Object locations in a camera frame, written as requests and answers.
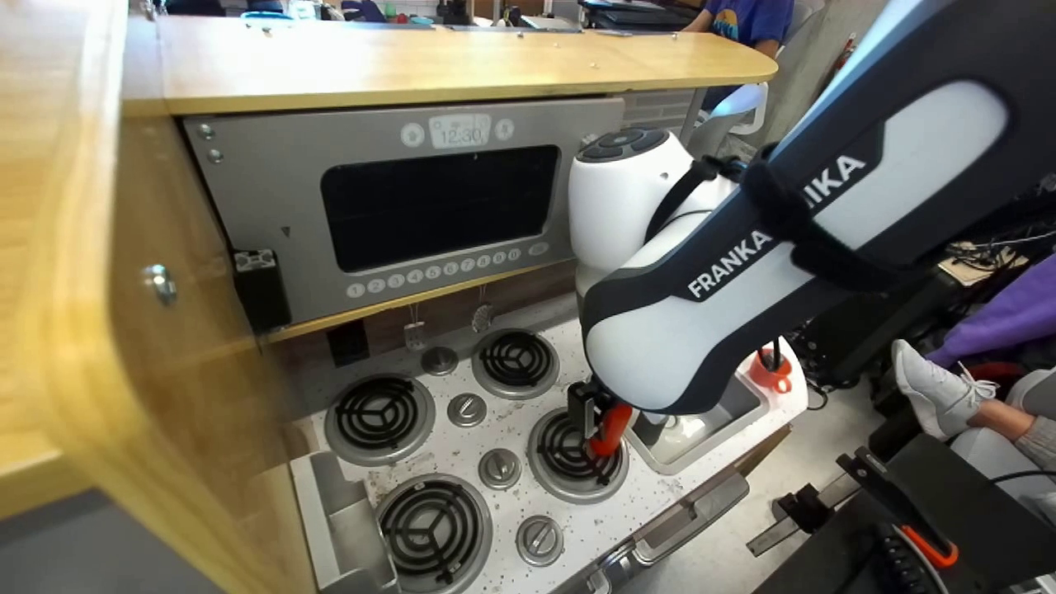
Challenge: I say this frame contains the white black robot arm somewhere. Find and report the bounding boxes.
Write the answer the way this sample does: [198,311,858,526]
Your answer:
[580,0,1056,412]

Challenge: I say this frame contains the back right stove burner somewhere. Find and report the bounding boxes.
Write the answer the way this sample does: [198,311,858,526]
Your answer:
[472,330,559,399]

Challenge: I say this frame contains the stove burner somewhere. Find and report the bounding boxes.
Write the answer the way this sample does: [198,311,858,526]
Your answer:
[472,330,559,399]
[381,475,491,594]
[527,408,629,504]
[325,375,436,464]

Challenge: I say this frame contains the front right stove burner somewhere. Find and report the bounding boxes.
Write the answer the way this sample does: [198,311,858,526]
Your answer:
[527,408,629,504]

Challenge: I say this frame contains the silver stove knob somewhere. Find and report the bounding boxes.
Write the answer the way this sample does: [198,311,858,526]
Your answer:
[448,392,488,427]
[480,448,523,491]
[516,515,564,569]
[419,348,460,375]

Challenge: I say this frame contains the front left stove burner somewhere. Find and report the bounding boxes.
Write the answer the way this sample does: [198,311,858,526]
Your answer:
[381,475,491,594]

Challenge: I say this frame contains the back left stove burner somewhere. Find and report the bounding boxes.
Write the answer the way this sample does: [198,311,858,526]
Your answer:
[325,375,436,464]

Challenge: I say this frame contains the grey toy sink basin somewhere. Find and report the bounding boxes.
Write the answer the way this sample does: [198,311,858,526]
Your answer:
[626,379,769,475]

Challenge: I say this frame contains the grey toy microwave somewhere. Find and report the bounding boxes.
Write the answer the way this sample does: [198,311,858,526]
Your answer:
[182,96,623,330]

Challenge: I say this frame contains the black case with orange latch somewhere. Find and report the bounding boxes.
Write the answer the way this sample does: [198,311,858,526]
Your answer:
[751,438,1056,594]

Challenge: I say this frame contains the wooden side panel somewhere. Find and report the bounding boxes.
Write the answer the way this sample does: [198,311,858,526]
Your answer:
[0,0,312,594]

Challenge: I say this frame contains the purple cloth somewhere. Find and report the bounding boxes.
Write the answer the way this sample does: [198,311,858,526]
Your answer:
[930,253,1056,365]

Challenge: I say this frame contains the wooden top shelf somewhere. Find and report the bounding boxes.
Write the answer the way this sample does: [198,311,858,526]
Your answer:
[124,16,780,115]

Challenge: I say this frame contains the grey oven door handle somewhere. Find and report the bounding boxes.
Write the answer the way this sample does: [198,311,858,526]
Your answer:
[600,471,748,588]

